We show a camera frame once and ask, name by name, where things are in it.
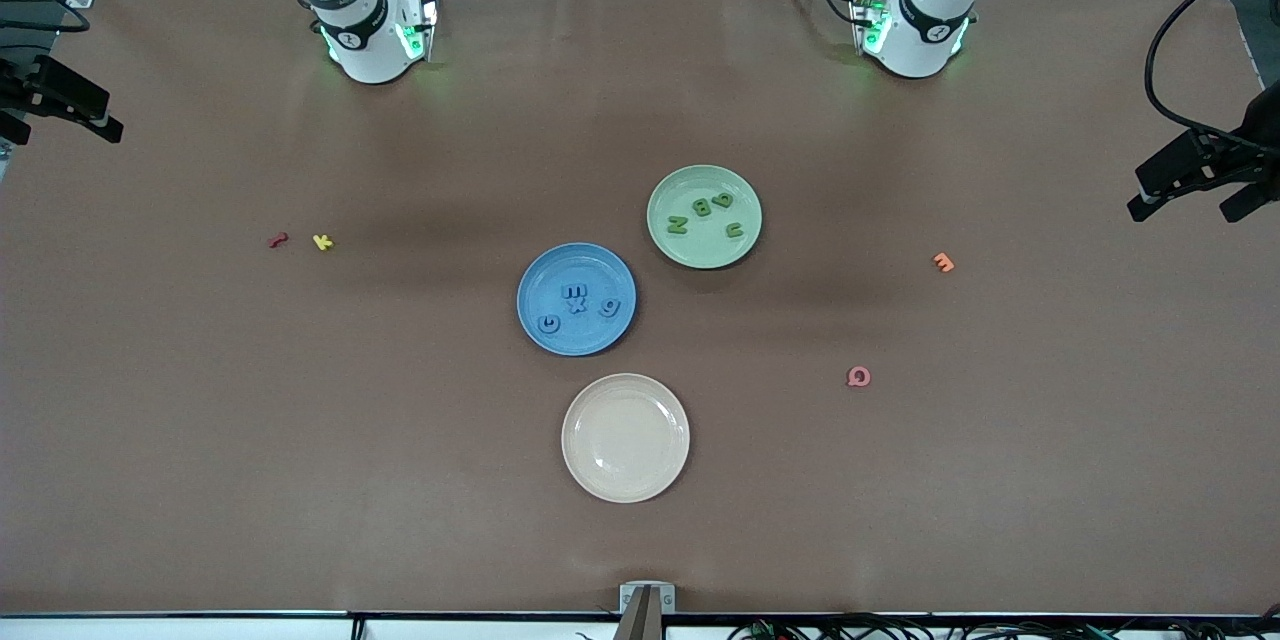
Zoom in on black cable bundle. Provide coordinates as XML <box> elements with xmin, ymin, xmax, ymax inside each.
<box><xmin>730</xmin><ymin>613</ymin><xmax>1280</xmax><ymax>640</ymax></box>

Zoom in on grey metal camera bracket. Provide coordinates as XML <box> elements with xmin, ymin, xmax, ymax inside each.
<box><xmin>615</xmin><ymin>582</ymin><xmax>677</xmax><ymax>640</ymax></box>

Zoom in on green plate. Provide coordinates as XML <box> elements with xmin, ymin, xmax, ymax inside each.
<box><xmin>646</xmin><ymin>164</ymin><xmax>764</xmax><ymax>271</ymax></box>

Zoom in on blue plate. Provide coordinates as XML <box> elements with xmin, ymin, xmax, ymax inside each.
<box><xmin>516</xmin><ymin>242</ymin><xmax>638</xmax><ymax>358</ymax></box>

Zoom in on brown table cover sheet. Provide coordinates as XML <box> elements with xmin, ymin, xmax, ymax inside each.
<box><xmin>0</xmin><ymin>0</ymin><xmax>1280</xmax><ymax>616</ymax></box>

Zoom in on beige plate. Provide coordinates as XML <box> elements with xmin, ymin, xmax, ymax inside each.
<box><xmin>561</xmin><ymin>373</ymin><xmax>691</xmax><ymax>504</ymax></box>

